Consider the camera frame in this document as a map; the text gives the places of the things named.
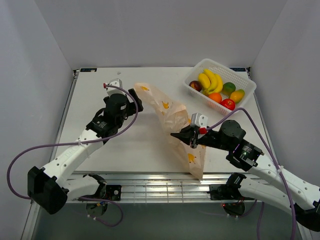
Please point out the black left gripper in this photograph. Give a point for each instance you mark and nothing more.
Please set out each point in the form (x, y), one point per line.
(139, 103)

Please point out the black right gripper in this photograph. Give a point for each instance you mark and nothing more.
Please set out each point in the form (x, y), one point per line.
(186, 134)

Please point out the banana print plastic bag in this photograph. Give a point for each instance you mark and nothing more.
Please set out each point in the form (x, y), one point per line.
(173, 116)

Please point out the yellow banana bunch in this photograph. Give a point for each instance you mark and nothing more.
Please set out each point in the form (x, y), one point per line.
(211, 82)

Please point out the green orange round fruit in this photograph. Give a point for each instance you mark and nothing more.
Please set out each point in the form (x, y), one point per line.
(228, 88)

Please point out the orange green mango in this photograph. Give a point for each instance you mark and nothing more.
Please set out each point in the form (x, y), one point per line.
(237, 95)

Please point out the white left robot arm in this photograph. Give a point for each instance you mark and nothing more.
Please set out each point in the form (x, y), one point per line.
(50, 186)

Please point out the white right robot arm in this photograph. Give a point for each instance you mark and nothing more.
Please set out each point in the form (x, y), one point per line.
(249, 158)

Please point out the dark red apple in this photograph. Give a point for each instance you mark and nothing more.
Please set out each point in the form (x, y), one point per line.
(196, 85)

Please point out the white plastic basket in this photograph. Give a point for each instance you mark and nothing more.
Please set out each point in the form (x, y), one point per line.
(227, 75)

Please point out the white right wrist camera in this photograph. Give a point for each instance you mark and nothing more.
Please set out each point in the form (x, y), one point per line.
(199, 121)

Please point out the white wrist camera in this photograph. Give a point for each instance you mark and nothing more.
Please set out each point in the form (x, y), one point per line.
(113, 87)
(199, 121)

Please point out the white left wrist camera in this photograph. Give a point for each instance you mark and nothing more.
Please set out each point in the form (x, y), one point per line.
(113, 87)

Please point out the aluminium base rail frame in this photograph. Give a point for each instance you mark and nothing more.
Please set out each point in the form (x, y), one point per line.
(138, 159)

